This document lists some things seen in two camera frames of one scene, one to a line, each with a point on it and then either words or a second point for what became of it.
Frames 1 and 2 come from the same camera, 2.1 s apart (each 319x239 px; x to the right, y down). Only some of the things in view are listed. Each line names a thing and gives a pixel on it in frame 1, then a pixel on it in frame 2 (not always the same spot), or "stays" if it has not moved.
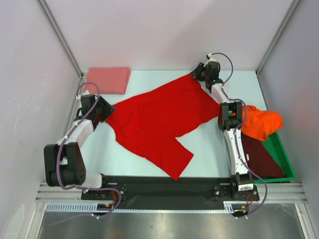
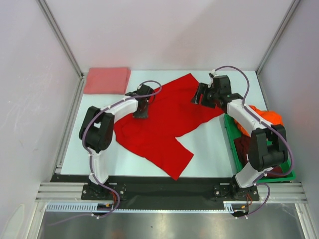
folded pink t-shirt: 110,80 stays
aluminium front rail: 285,191 stays
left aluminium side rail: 73,108 stays
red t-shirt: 147,124 stays
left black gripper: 108,108 to 143,115
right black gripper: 198,72 to 203,94
